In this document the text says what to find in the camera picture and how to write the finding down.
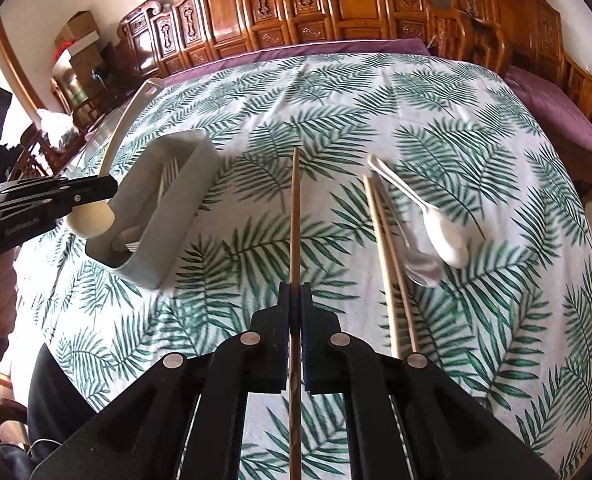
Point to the carved wooden chair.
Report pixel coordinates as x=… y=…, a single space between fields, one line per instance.
x=70 y=92
x=30 y=156

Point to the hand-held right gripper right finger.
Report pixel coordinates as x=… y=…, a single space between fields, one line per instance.
x=321 y=360

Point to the long purple sofa cushion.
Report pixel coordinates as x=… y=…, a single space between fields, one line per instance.
x=326 y=49

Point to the leaf print tablecloth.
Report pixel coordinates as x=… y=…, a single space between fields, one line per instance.
x=326 y=125

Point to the clear plastic spoon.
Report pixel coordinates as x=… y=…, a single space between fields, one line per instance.
x=423 y=271

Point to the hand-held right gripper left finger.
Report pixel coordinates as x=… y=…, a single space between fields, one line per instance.
x=276 y=350

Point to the tall brown cardboard box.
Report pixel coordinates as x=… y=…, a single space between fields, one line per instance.
x=88 y=67

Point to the white plastic spoon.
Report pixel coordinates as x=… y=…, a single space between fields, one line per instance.
x=448 y=240

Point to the wooden framed glass door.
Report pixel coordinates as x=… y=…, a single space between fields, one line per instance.
x=10 y=60

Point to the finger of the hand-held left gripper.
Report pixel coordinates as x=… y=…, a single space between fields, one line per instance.
x=50 y=205
x=90 y=185

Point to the clear plastic bag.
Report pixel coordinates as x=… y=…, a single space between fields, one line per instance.
x=58 y=122

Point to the white flat box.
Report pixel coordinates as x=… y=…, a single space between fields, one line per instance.
x=78 y=46

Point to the carved wooden armchair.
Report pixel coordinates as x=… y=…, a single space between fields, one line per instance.
x=521 y=5

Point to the purple armchair cushion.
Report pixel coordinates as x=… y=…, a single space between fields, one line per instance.
x=556 y=110

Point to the grey utensil box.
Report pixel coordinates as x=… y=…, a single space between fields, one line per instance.
x=175 y=240

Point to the person's black trousers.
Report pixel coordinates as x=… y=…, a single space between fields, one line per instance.
x=55 y=400

